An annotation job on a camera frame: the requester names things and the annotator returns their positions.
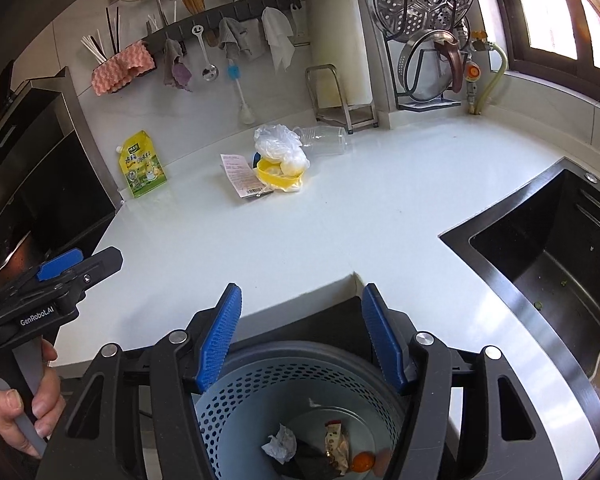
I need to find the wooden framed window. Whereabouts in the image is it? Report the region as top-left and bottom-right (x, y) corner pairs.
(498, 0), (600, 85)

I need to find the metal cutting board rack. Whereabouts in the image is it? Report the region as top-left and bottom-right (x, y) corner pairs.
(304, 64), (379, 134)

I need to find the white hanging cloth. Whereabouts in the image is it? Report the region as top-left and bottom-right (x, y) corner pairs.
(261, 6), (294, 72)

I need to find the steel pot lid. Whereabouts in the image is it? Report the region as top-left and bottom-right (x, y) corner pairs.
(398, 29), (464, 103)

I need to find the white cutting board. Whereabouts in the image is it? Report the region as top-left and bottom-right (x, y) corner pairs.
(308, 0), (373, 108)

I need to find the metal hanging spoon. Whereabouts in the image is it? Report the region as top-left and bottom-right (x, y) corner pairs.
(192, 24), (219, 82)

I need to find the yellow plastic bowl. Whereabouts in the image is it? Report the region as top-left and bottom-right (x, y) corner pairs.
(254, 158), (303, 193)

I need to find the blue white bottle brush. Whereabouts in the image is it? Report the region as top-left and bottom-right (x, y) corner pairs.
(227, 60), (256, 126)

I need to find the person's left hand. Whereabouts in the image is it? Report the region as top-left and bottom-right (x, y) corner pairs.
(0, 339), (66, 458)

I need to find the crumpled white paper in bin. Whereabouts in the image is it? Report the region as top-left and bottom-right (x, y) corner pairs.
(261, 425), (297, 465)

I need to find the clear plastic cup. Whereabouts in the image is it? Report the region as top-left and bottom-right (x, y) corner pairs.
(294, 125), (348, 157)

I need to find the yellow seasoning pouch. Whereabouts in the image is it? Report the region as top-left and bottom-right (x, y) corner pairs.
(117, 130), (166, 198)

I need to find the snack wrapper in bin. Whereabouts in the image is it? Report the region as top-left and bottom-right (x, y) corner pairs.
(324, 420), (350, 476)

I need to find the white chopsticks bundle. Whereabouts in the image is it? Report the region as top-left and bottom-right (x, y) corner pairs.
(81, 36), (107, 65)

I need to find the black stove hood unit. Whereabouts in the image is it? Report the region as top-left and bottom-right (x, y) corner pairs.
(0, 64), (122, 286)

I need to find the grey perforated trash bin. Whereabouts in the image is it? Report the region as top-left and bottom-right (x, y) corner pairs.
(194, 341), (406, 479)

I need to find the yellow gas hose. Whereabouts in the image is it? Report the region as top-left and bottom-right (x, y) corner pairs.
(468, 41), (510, 116)

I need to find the black lid rack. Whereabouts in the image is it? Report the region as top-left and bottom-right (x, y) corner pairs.
(387, 40), (460, 112)

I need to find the black wall hook rail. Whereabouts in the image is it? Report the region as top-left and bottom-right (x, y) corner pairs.
(142, 0), (302, 55)

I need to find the white pink paper receipt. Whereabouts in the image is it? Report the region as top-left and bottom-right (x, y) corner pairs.
(220, 154), (273, 198)

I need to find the pink wavy dish cloth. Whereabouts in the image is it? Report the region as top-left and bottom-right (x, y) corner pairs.
(91, 40), (156, 96)

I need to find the grey hanging cloth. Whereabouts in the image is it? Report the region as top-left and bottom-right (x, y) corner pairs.
(219, 18), (265, 64)

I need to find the clear plastic bag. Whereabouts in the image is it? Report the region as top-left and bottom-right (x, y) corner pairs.
(253, 125), (310, 177)

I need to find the black kitchen sink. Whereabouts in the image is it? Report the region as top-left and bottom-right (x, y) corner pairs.
(440, 158), (600, 445)

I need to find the orange fruit peel in bin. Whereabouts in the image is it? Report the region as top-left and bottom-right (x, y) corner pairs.
(349, 451), (376, 474)

